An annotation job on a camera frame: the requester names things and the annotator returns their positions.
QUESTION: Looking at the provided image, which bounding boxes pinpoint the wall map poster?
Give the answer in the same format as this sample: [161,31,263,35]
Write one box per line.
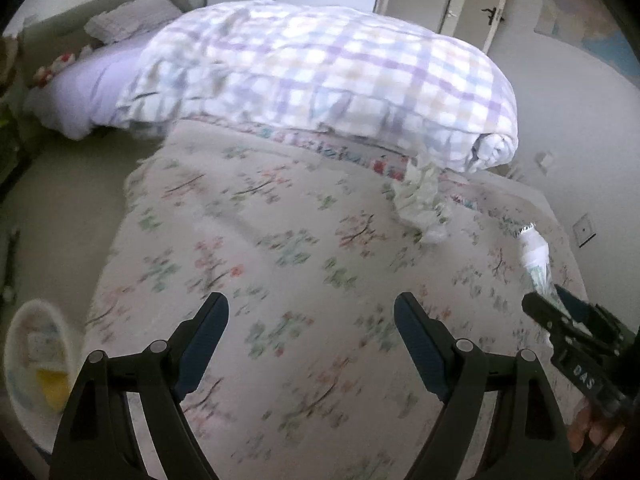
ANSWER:
[535,0,640,76]

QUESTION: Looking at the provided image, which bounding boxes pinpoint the person's right hand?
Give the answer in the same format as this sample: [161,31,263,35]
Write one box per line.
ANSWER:
[570,400,626,466]

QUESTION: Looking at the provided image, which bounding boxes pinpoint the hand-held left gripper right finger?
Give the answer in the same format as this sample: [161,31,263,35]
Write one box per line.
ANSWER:
[393,292,576,480]

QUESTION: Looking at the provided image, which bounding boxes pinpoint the light blue carton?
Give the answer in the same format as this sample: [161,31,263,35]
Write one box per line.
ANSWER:
[27,327,68,366]

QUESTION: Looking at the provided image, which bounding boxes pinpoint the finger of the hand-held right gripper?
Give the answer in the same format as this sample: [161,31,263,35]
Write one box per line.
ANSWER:
[552,284,621,332]
[521,291,571,346]

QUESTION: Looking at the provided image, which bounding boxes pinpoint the white plastic bin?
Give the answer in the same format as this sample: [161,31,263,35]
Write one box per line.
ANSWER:
[2,299,83,461]

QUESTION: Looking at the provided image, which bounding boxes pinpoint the floral bedspread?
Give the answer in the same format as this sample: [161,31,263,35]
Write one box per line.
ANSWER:
[82,120,591,480]

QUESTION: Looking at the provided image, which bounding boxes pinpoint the checked duvet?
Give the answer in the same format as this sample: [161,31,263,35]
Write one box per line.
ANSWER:
[116,0,518,176]

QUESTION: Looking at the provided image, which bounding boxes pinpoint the grey ribbed pillow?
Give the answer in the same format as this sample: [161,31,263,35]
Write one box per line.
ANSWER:
[84,0,183,45]

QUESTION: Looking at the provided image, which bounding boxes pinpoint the grey-green headboard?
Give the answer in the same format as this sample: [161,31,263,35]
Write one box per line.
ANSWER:
[15,0,193,56]

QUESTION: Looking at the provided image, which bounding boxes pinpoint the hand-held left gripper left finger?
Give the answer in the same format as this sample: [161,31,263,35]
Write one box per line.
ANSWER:
[50,291,230,480]

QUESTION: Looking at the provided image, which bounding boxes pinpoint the lavender pillow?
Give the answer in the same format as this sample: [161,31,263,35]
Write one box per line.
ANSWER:
[25,35,173,141]

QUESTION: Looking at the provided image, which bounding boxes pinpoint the green and yellow sponge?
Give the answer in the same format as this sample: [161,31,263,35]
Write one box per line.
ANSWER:
[36,367,71,413]

